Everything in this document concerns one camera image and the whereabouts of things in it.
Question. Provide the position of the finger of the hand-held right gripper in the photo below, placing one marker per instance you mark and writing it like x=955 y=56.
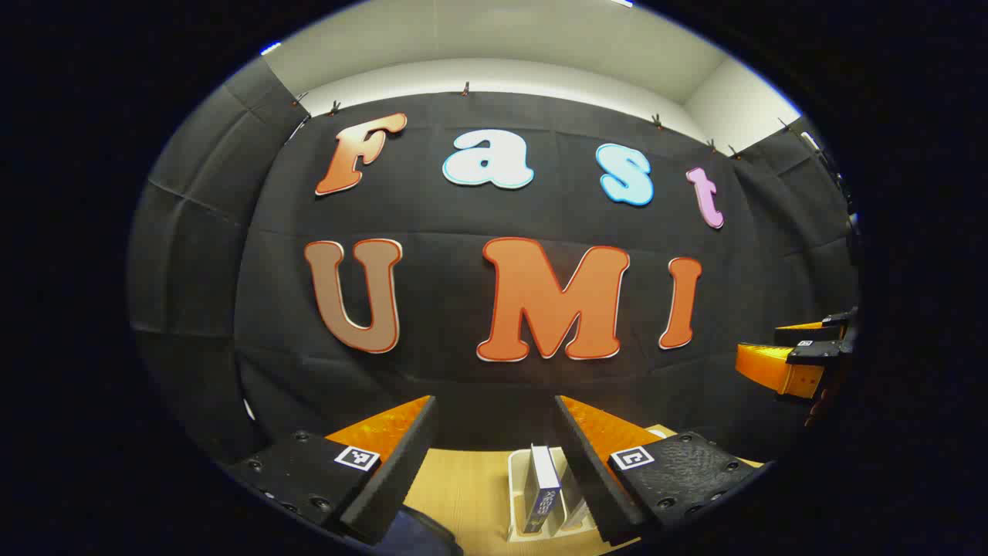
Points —
x=803 y=333
x=772 y=367

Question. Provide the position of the black backdrop cloth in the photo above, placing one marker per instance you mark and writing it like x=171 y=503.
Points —
x=432 y=216

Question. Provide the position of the blue schoolbag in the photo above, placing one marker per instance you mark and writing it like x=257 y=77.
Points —
x=417 y=537

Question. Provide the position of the blue book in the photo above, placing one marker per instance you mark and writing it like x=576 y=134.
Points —
x=544 y=486

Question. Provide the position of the white bookshelf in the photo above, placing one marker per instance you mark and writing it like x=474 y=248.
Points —
x=515 y=494

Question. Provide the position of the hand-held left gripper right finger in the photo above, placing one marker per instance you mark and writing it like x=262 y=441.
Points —
x=587 y=479

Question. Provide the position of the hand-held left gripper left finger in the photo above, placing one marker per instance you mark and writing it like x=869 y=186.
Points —
x=401 y=471

